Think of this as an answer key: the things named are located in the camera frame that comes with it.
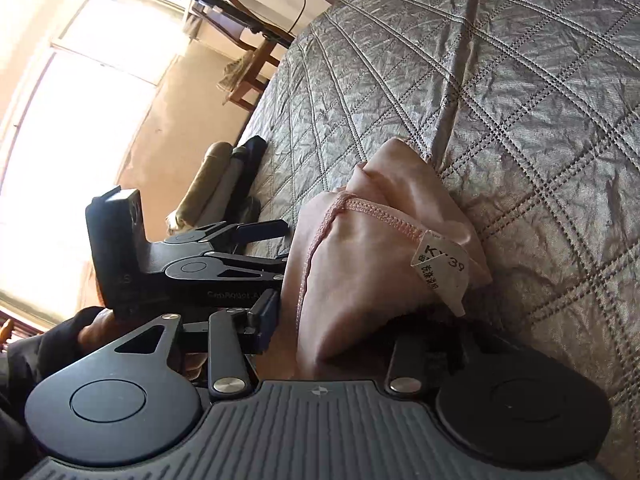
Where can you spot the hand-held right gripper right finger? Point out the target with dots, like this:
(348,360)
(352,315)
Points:
(405,366)

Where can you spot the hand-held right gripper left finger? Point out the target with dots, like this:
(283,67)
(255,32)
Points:
(272,310)

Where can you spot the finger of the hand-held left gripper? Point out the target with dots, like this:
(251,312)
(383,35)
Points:
(265,230)
(260,265)

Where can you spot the pink garment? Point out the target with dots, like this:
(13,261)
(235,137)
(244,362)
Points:
(360,270)

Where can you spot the person's left forearm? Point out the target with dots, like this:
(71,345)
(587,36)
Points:
(40,360)

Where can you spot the person's left hand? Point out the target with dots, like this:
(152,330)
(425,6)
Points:
(95,331)

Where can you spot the grey folded cloth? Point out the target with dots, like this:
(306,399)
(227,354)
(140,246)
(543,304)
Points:
(227,190)

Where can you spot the beige folded cloth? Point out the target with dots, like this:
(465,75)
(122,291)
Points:
(200,185)

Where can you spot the bright window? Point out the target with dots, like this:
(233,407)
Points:
(75,135)

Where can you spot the white shoes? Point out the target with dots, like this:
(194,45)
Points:
(232,75)

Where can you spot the wooden chair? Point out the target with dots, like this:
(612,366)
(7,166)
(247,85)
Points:
(260,55)

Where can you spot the grey quilted bedspread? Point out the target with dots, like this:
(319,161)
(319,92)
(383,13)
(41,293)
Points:
(500,85)

